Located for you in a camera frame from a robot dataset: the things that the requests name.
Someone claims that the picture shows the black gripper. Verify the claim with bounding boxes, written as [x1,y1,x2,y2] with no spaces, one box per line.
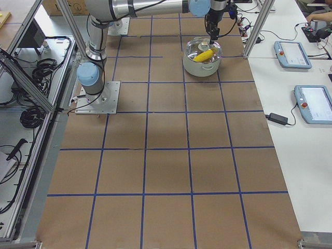
[205,14,220,44]

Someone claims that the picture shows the glass pot lid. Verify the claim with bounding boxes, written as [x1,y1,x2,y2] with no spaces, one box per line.
[184,37,222,64]

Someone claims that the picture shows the yellow corn cob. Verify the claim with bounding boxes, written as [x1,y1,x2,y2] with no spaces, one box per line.
[193,49,214,62]

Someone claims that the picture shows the pale green steel pot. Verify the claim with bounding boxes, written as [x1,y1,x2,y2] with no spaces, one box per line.
[183,37,223,77]

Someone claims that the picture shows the person hand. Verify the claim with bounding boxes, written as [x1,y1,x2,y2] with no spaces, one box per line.
[306,14,316,23]

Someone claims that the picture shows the blue teach pendant far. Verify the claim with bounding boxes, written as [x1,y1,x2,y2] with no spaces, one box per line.
[274,41,312,70]

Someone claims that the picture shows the blue teach pendant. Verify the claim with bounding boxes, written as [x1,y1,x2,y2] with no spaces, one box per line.
[274,41,312,70]
[294,85,331,125]

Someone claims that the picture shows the black laptop power brick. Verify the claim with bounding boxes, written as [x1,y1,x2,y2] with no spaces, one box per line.
[265,113,288,126]

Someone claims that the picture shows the blue teach pendant near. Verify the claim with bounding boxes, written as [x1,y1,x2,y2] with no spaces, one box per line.
[294,85,331,125]

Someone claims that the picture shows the cardboard box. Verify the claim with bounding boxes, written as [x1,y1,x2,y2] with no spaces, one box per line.
[43,0,90,17]

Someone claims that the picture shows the aluminium frame post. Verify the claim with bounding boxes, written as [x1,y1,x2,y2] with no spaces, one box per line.
[243,0,274,59]

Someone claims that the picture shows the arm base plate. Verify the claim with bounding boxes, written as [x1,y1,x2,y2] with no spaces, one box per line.
[75,81,121,115]

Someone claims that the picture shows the aluminium frame rail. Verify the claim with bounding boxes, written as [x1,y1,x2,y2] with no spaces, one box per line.
[1,49,55,113]

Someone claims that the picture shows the coiled black cables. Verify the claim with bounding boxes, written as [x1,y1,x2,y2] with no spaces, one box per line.
[20,107,44,129]

